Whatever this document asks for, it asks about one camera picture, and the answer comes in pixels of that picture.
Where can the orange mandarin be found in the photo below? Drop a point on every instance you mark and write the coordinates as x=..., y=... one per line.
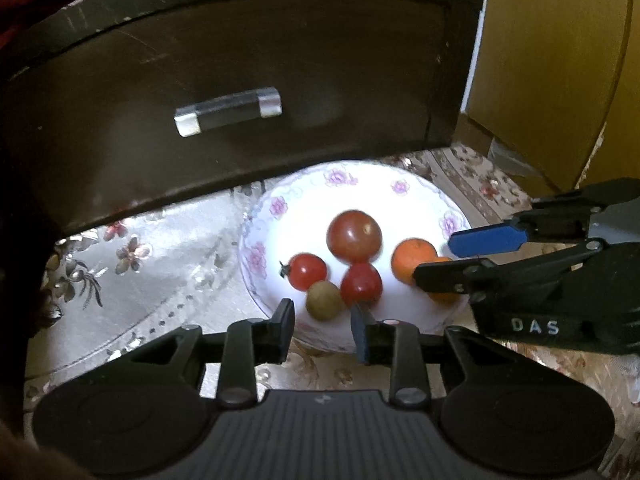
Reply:
x=445, y=297
x=407, y=257

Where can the small red tomato with stem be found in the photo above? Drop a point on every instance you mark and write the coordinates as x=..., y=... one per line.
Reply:
x=307, y=271

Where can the large dark red tomato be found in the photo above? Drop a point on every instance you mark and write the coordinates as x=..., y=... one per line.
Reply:
x=354, y=236

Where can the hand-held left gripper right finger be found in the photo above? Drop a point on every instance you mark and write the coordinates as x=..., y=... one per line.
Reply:
x=360, y=336

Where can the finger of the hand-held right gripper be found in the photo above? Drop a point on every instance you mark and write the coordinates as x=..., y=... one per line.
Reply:
x=450, y=275
x=485, y=240

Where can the yellow wooden cabinet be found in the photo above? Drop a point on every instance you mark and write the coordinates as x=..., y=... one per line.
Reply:
x=550, y=60

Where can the floral beige tablecloth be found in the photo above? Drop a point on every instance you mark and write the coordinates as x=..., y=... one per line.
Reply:
x=175, y=270

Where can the brown longan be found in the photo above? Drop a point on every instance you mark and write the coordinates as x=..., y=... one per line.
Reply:
x=324, y=300

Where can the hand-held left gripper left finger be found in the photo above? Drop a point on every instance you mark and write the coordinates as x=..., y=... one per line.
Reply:
x=285, y=321

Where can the dark wooden nightstand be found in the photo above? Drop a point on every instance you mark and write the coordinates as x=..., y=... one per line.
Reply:
x=300, y=60

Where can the white floral bowl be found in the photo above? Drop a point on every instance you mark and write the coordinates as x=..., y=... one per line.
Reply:
x=310, y=220

